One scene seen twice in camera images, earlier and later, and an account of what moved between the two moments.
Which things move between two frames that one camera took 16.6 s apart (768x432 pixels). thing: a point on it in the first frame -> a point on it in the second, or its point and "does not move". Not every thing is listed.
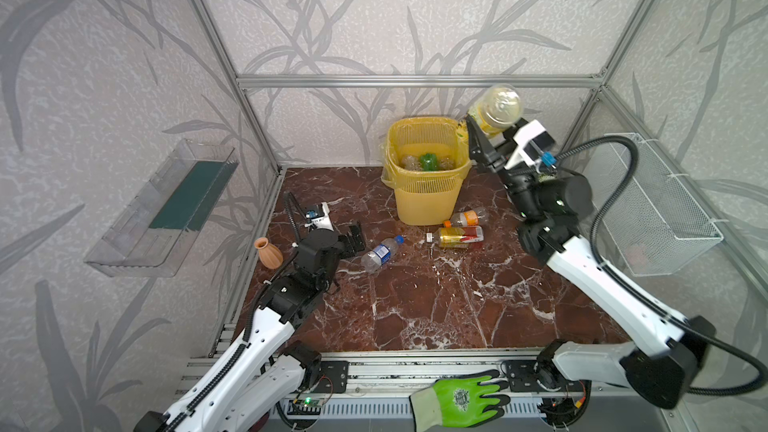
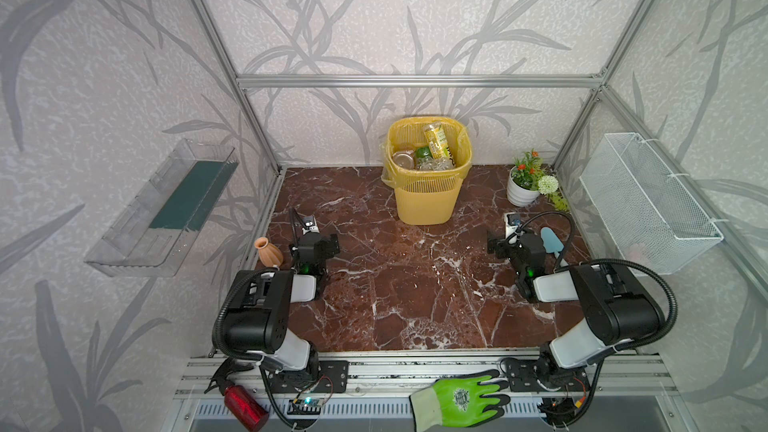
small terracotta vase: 269,254 does not move
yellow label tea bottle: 498,107 -> 439,148
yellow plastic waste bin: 424,160 does not move
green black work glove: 464,399 does not move
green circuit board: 304,407 does not move
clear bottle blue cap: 372,260 -> 435,164
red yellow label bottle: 456,237 -> 404,158
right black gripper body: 501,153 -> 504,244
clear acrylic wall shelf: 151,237 does not move
